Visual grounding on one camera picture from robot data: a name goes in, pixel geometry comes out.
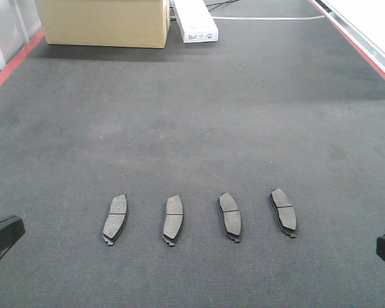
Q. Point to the brake pad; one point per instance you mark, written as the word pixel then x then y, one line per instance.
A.
pixel 115 220
pixel 173 220
pixel 231 217
pixel 285 212

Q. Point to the cardboard box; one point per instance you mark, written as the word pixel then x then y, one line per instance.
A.
pixel 142 24

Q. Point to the long white box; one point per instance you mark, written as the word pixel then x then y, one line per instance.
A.
pixel 194 21

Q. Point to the white conveyor side rail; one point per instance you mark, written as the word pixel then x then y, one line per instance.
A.
pixel 362 23

